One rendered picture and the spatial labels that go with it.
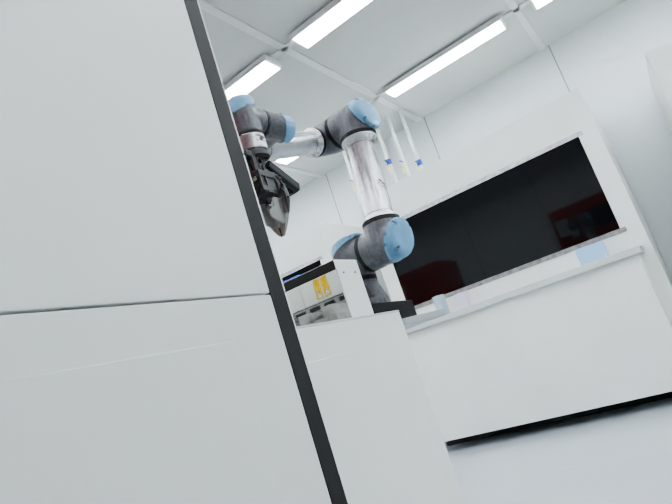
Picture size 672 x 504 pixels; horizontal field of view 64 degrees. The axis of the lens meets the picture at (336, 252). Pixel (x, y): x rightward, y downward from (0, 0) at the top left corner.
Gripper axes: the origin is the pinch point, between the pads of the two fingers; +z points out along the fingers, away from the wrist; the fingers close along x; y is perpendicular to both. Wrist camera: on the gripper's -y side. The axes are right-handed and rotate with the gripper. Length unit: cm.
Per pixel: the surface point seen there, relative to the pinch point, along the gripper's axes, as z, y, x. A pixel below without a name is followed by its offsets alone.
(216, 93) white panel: 4, 60, 40
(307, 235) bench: -87, -278, -176
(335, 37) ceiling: -167, -186, -50
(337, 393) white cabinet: 39, 27, 20
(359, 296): 21.3, -0.6, 14.0
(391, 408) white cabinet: 44, 12, 20
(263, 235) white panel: 21, 59, 40
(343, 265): 14.1, 1.8, 14.0
